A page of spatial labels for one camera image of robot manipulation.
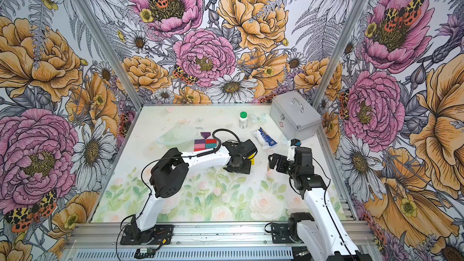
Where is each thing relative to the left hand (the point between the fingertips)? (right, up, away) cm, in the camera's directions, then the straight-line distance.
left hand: (240, 173), depth 91 cm
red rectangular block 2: (-17, +14, +15) cm, 26 cm away
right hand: (+16, +7, -8) cm, 19 cm away
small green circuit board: (-37, -25, -19) cm, 49 cm away
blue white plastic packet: (+13, +16, +11) cm, 23 cm away
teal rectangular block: (-17, +12, +9) cm, 23 cm away
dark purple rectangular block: (-23, +14, +14) cm, 30 cm away
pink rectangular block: (-22, +12, +11) cm, 28 cm away
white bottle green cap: (+2, +25, +15) cm, 29 cm away
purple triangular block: (-20, +18, +16) cm, 31 cm away
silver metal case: (+29, +27, +6) cm, 40 cm away
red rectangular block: (-14, +16, -29) cm, 36 cm away
